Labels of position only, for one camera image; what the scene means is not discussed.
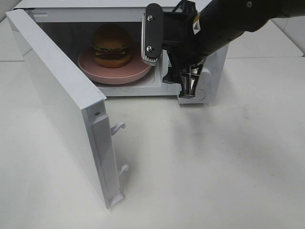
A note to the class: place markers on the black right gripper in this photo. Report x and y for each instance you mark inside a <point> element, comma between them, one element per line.
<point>189,35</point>

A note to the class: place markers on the round white door release button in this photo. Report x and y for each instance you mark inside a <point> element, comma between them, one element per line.
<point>199,95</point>

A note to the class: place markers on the pink round plate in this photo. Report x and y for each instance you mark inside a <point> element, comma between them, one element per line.
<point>134,70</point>

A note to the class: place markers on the burger with lettuce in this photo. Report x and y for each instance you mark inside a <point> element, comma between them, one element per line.
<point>112,45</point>

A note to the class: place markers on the white microwave door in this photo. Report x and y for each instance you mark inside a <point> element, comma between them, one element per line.
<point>74,105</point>

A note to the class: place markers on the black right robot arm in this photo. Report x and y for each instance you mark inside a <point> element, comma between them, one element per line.
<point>276,9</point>

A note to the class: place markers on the lower white timer knob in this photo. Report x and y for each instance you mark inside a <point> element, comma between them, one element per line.
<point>206,75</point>

